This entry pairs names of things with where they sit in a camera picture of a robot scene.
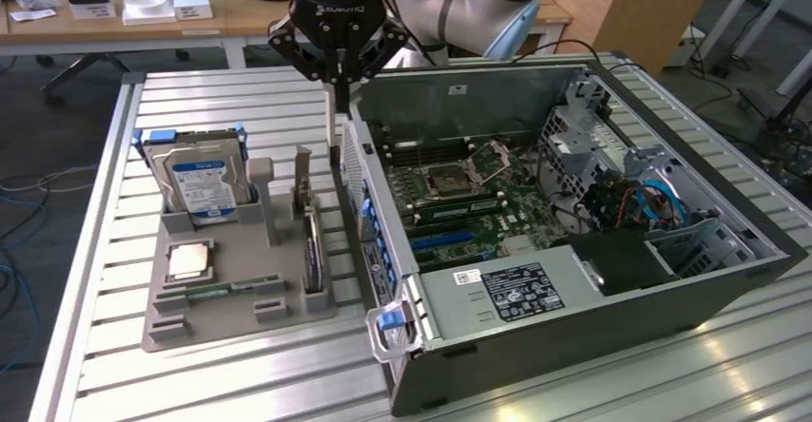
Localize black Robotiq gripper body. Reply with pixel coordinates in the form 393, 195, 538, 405
290, 0, 387, 82

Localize Nvidia GPU card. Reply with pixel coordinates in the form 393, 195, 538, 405
291, 144, 330, 296

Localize white cube box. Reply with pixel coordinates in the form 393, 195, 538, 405
171, 0, 212, 22

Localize flat white box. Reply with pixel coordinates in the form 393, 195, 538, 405
120, 6, 178, 27

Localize silver socket cover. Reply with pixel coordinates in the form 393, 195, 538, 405
466, 140, 515, 176

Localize CPU socket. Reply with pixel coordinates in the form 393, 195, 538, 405
421, 163, 474, 200

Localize black chair base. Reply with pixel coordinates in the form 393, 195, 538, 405
35, 48, 191, 107

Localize white box with black lid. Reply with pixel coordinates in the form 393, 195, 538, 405
63, 0, 116, 20

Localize hard disk with blue caddy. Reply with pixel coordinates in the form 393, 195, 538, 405
131, 125, 250, 227

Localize wooden cabinet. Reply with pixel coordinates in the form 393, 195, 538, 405
531, 0, 728, 76

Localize white paper card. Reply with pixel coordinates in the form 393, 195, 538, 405
9, 8, 59, 22

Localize silver perforated drive cage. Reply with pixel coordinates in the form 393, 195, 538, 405
538, 103, 636, 193

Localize green Dell motherboard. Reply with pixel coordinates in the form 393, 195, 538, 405
373, 126, 572, 271

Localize blue expansion slot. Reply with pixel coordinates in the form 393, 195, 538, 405
409, 230, 474, 252

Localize grey plastic parts rack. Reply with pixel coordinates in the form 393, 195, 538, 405
139, 144, 342, 353

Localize small white unit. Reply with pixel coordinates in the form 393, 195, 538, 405
665, 25, 709, 69

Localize silver CPU chip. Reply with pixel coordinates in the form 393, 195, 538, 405
164, 243, 215, 280

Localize grey power supply unit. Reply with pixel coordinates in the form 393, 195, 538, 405
415, 243, 604, 342

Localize black equipment stand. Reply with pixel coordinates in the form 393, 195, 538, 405
738, 86, 812, 176

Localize silver disk bay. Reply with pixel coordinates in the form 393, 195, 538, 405
644, 217, 756, 280

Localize black open PC case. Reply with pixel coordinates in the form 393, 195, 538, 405
326, 50, 812, 418

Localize wooden desk white frame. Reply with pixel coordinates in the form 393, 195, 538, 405
224, 0, 576, 69
0, 0, 230, 57

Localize grey case handle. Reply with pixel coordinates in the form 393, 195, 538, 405
323, 84, 348, 153

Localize black power cable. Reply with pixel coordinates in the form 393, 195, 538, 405
517, 39, 637, 67

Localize silver drive cage bracket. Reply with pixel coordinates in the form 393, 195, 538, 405
549, 132, 597, 158

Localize silver metal bay frame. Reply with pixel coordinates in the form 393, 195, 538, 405
621, 145, 709, 221

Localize blue SATA wire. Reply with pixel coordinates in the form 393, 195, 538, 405
633, 183, 661, 226
640, 179, 690, 231

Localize grey handle with blue tab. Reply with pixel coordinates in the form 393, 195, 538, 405
366, 297, 423, 364

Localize white table frame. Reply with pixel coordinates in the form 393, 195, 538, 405
694, 0, 812, 96

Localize blue floor cable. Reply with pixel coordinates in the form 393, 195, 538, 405
0, 193, 49, 375

